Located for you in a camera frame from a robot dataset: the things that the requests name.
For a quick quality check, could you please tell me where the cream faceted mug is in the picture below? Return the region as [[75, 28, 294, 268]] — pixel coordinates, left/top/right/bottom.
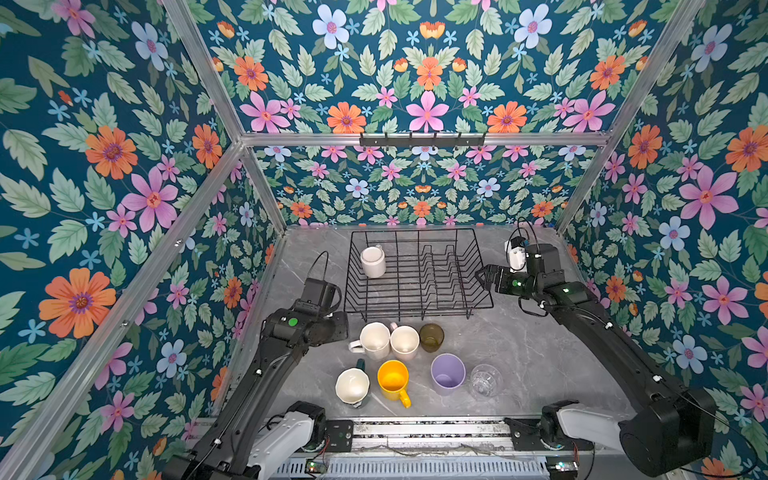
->
[[348, 322, 390, 361]]

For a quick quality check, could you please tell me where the dark green mug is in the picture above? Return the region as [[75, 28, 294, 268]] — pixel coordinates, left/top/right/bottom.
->
[[335, 359, 370, 408]]

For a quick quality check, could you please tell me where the white mug red inside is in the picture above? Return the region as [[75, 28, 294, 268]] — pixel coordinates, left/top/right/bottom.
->
[[360, 245, 386, 279]]

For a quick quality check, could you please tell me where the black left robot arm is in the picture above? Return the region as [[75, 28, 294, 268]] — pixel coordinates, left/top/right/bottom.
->
[[162, 278, 349, 479]]

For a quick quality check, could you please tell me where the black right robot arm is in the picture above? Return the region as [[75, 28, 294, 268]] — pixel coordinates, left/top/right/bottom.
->
[[475, 244, 717, 477]]

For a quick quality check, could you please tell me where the olive green glass cup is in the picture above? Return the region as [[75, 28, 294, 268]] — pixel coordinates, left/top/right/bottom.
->
[[419, 323, 445, 353]]

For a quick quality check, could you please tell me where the yellow mug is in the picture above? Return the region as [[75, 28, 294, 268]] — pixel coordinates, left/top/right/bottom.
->
[[377, 360, 412, 409]]

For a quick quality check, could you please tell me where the clear glass cup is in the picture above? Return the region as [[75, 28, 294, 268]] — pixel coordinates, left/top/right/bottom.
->
[[470, 364, 503, 399]]

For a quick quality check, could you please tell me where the lilac plastic cup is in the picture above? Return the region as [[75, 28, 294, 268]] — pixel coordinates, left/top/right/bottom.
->
[[430, 353, 467, 396]]

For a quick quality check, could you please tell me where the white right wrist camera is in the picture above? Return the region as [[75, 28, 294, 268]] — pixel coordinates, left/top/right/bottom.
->
[[504, 235, 527, 272]]

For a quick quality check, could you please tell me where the black wire dish rack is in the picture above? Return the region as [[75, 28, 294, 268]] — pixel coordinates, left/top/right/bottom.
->
[[344, 228, 494, 322]]

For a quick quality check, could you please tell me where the white mug pink handle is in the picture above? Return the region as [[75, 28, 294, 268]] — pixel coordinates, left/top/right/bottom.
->
[[389, 323, 420, 362]]

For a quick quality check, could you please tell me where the black hook rail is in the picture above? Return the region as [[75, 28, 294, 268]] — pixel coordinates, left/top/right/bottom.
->
[[358, 132, 486, 149]]

